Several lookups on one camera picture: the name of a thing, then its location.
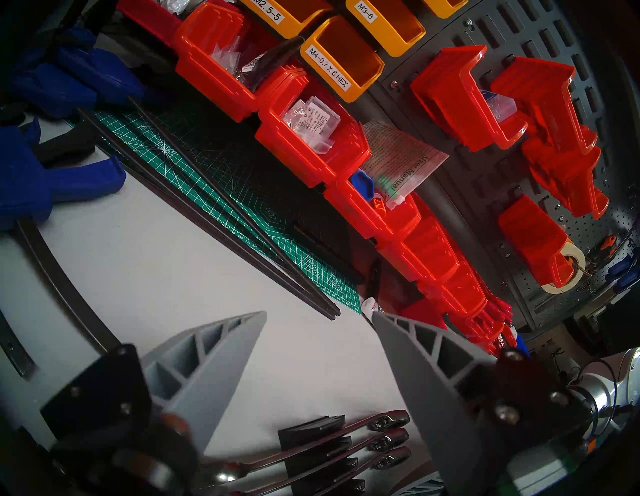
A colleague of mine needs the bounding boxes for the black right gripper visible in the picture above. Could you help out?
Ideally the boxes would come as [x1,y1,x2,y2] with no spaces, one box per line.
[390,425,601,496]

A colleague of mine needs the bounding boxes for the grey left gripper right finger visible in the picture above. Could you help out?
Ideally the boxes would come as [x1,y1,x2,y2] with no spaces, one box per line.
[372,314,591,496]

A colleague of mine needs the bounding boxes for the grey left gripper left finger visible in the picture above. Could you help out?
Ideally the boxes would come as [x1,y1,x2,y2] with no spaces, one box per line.
[42,311,267,451]

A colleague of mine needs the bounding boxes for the large chrome ratchet wrench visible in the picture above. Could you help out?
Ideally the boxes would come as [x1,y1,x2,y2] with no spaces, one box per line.
[300,446,413,496]
[240,427,411,496]

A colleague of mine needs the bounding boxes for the largest chrome ratchet wrench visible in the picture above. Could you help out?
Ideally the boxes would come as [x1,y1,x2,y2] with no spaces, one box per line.
[192,409,412,488]

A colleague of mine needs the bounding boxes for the red stacking parts bin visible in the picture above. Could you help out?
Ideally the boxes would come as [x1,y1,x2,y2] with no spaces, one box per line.
[417,260,488,318]
[172,0,308,123]
[445,297,516,351]
[377,215,461,286]
[322,177,422,241]
[117,0,201,48]
[255,75,372,188]

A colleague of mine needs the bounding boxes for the long black rod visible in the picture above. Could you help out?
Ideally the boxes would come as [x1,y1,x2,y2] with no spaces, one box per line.
[77,109,337,321]
[129,99,342,316]

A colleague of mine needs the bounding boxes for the black steel clamp bar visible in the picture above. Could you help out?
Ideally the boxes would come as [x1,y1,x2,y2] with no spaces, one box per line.
[0,310,36,378]
[15,217,121,353]

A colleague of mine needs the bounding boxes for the green cutting mat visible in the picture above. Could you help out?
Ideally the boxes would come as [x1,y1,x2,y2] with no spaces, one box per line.
[95,110,362,316]

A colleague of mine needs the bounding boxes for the cream masking tape roll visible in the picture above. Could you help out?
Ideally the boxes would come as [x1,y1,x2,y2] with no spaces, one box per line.
[540,240,587,296]

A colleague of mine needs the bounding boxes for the blue plastic cap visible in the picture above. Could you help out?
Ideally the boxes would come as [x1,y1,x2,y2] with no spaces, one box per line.
[350,170,376,202]

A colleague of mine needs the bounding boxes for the bagged user manual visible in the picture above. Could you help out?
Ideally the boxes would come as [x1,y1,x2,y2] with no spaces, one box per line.
[361,120,450,211]

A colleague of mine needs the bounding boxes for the large blue trigger clamp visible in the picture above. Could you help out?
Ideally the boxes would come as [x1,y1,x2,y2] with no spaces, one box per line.
[0,117,128,233]

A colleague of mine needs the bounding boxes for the clear bag of screws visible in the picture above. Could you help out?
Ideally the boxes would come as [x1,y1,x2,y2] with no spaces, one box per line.
[282,96,342,155]

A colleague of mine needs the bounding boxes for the clear plastic parts bag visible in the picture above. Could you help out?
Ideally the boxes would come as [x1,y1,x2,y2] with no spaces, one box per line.
[482,89,518,123]

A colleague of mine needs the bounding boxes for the dark antistatic bag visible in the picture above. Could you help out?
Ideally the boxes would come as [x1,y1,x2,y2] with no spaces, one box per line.
[210,35,306,93]

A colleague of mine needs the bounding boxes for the blue bar clamp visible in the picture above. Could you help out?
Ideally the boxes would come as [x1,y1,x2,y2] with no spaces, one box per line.
[10,60,98,121]
[55,27,148,106]

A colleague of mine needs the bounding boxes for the yellow bin labelled HEX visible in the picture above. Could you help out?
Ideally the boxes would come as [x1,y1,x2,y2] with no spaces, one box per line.
[300,15,386,103]

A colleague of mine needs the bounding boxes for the yellow bin labelled M2.5-5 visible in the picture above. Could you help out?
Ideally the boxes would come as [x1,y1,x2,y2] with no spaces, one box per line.
[240,0,333,40]

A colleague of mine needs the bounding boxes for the yellow bin labelled M3-6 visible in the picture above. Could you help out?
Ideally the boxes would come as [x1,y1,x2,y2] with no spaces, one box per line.
[345,0,427,58]

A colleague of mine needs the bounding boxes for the yellow bin labelled M3-4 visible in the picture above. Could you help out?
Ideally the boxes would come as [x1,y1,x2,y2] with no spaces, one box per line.
[422,0,468,20]

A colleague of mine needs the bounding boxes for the grey louvred wall panel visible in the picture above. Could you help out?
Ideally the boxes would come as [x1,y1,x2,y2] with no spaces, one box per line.
[350,0,631,331]

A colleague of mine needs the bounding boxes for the blue handled pliers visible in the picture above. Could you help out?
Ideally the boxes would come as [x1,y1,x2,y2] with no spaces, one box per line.
[605,255,640,293]

